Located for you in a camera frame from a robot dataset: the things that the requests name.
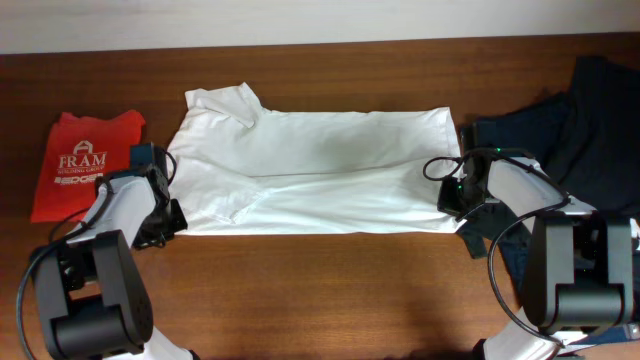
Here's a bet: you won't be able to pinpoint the white printed t-shirt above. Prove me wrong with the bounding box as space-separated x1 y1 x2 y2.
169 84 460 236

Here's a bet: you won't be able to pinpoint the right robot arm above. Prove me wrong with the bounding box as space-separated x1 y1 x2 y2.
435 147 635 359

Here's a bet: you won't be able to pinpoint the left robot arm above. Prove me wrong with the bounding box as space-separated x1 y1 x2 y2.
16 143 197 359

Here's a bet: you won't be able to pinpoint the dark green garment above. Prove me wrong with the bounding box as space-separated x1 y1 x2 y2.
456 204 509 259

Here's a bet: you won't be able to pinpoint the navy blue garment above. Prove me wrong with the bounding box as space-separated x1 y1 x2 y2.
460 93 572 166

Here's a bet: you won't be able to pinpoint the folded red t-shirt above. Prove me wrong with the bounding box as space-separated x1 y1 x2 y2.
30 110 145 223

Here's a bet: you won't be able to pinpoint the black t-shirt white lettering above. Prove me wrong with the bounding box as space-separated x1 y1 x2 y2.
543 56 639 220

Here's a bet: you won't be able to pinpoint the left black cable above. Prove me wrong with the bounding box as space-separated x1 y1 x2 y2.
14 147 179 360

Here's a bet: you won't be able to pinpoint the black cable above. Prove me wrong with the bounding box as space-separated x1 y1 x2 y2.
422 147 571 347
14 147 179 360

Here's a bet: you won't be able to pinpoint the right black cable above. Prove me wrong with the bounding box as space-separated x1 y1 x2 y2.
422 147 571 347

